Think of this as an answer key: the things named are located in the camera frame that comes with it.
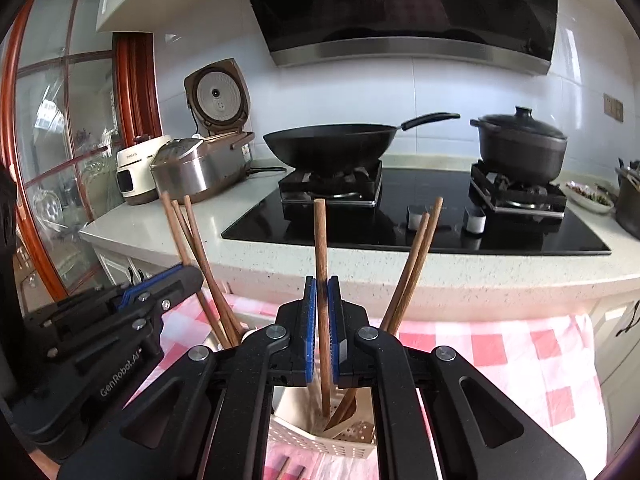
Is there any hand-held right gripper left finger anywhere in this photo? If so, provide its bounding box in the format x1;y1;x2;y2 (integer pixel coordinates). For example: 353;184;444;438
57;275;318;480

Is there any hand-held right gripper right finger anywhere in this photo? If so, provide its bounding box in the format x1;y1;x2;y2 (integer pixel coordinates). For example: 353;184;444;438
327;275;586;480

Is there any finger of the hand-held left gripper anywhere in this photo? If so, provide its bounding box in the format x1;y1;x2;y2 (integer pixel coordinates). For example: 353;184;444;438
117;266;204;333
22;264;183;333

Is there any white perforated utensil basket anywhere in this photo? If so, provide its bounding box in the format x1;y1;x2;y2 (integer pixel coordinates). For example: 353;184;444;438
240;327;378;461

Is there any white cabinet door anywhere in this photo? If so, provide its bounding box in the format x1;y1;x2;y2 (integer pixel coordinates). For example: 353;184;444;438
592;297;640;411
92;247;156;293

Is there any speckled kitchen counter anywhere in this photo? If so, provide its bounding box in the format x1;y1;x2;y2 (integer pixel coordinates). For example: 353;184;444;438
79;152;640;321

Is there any black glass cooktop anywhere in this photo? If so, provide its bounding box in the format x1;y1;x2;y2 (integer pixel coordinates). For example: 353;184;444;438
221;160;612;256

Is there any white electric cooker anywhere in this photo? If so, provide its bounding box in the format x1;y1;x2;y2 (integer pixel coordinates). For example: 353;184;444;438
116;135;173;206

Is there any silver stove knob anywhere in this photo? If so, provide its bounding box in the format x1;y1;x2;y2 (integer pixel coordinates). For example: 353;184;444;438
464;207;486;235
407;205;431;231

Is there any black burner grate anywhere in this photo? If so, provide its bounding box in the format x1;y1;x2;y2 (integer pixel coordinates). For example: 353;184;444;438
278;160;383;208
469;160;568;219

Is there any red white checkered tablecloth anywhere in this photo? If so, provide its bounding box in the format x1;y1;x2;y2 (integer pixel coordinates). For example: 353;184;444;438
125;285;606;480

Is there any black wok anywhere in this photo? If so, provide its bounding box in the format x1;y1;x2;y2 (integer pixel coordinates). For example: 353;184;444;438
262;111;461;168

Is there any open brown rice cooker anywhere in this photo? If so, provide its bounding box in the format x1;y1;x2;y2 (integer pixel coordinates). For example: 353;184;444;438
183;58;256;181

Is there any wooden framed glass door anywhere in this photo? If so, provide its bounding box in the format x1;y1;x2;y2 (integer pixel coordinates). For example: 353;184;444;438
0;0;161;301

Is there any black lidded pot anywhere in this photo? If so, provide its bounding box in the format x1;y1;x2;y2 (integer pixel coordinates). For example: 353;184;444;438
470;106;569;183

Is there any white plate with food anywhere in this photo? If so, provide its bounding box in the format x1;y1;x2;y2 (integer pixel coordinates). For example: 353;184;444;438
560;181;615;213

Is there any dark metal pot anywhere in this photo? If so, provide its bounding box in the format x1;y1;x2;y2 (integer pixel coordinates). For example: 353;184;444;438
614;157;640;241

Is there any black range hood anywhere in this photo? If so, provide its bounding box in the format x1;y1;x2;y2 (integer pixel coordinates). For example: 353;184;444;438
234;0;558;77

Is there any brown wall socket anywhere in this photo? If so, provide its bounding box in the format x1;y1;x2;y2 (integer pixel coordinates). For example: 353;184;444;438
602;92;625;123

